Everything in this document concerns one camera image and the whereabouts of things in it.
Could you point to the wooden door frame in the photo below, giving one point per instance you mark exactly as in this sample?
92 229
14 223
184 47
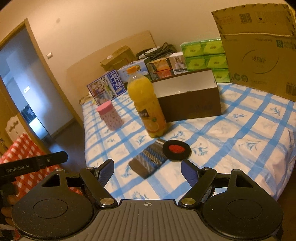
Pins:
30 91

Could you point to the large tan cardboard carton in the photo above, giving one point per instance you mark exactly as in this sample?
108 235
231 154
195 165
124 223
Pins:
259 43

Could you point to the black bag with cables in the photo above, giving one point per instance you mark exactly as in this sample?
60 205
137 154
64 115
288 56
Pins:
157 52

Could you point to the white wall switch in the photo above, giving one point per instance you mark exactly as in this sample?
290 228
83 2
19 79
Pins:
49 55

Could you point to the wooden headboard panel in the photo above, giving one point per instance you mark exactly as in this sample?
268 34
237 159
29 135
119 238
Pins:
88 69

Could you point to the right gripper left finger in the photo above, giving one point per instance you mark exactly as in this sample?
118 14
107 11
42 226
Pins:
94 180

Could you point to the green tissue pack bundle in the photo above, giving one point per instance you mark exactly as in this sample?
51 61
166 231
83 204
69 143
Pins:
207 54

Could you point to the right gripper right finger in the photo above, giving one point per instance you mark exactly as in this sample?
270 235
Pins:
201 182

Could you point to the person left hand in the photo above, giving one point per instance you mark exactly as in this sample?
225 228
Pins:
9 201

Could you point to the orange juice bottle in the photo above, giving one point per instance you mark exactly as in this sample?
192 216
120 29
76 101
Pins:
141 92

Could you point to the green meadow milk box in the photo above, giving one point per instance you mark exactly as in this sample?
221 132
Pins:
140 66

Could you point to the red checked bag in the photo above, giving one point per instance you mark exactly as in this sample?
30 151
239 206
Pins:
24 148

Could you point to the brown open cardboard box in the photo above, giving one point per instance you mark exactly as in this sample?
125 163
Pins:
190 95

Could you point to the orange snack box stack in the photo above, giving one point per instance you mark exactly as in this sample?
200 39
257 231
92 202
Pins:
162 68

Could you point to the brown cardboard box at back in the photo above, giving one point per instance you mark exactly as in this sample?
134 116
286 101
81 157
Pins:
121 57

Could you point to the blue milk carton box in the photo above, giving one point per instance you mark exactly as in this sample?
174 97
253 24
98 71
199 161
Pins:
107 87

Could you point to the black round pad red centre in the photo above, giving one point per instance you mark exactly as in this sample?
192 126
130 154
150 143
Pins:
176 150

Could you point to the blue checked bed sheet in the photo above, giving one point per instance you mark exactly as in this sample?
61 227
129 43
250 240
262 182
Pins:
255 133

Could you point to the pink lidded cup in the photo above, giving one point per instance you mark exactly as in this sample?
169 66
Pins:
109 115

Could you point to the white appliance picture box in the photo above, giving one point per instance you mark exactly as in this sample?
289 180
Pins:
178 63

